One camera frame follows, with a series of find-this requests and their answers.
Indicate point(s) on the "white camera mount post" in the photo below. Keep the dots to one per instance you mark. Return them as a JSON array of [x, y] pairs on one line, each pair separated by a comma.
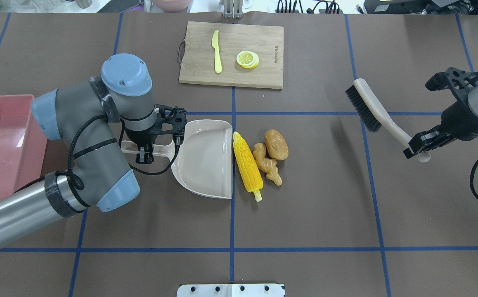
[[232, 290]]

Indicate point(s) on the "tan toy ginger root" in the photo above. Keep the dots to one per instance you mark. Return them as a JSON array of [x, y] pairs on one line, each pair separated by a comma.
[[266, 165]]

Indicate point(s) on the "yellow plastic knife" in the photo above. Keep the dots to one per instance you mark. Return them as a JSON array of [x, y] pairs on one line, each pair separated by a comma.
[[215, 44]]

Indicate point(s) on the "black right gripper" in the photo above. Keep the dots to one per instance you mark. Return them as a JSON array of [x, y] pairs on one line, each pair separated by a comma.
[[458, 122]]

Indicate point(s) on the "bamboo cutting board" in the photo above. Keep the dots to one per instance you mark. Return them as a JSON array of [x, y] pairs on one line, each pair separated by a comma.
[[223, 54]]

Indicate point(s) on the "yellow toy corn cob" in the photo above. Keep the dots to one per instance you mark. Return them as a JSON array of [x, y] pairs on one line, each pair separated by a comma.
[[250, 174]]

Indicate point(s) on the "pink bowl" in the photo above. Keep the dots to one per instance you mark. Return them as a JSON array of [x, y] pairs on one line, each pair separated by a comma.
[[172, 5]]

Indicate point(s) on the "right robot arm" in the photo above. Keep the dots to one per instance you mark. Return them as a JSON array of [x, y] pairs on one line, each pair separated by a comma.
[[459, 121]]

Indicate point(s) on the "beige brush with black bristles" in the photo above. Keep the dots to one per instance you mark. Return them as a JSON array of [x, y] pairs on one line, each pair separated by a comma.
[[372, 112]]

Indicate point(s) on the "yellow lemon slices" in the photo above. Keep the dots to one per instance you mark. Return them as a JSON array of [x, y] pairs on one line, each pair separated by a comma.
[[247, 59]]

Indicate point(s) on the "brown toy potato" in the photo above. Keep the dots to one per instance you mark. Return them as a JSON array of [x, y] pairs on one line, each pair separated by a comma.
[[276, 145]]

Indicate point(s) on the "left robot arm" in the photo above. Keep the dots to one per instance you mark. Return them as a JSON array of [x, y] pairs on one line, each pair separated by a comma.
[[97, 171]]

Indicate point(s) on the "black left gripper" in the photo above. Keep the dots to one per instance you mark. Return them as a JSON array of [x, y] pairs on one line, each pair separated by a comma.
[[138, 137]]

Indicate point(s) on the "pink plastic bin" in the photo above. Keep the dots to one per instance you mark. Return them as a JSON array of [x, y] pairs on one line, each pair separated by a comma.
[[22, 144]]

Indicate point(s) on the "beige plastic dustpan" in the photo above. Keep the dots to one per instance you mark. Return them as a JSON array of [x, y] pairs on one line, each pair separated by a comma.
[[203, 162]]

